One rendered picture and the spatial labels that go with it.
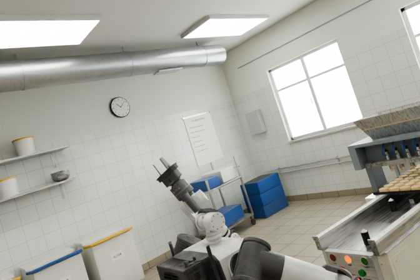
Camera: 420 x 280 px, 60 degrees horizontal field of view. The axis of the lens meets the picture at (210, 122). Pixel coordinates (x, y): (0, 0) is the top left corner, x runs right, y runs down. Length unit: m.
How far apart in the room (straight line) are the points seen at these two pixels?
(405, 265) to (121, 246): 3.52
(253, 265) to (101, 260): 3.55
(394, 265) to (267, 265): 0.66
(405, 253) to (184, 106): 5.03
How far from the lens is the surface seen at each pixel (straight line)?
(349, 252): 1.74
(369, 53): 5.54
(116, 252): 4.67
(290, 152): 6.49
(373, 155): 2.46
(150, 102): 5.96
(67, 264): 4.48
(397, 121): 2.28
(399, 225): 1.78
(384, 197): 2.24
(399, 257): 1.74
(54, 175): 4.91
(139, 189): 5.57
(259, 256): 1.20
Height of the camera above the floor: 1.47
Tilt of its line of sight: 3 degrees up
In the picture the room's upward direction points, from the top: 18 degrees counter-clockwise
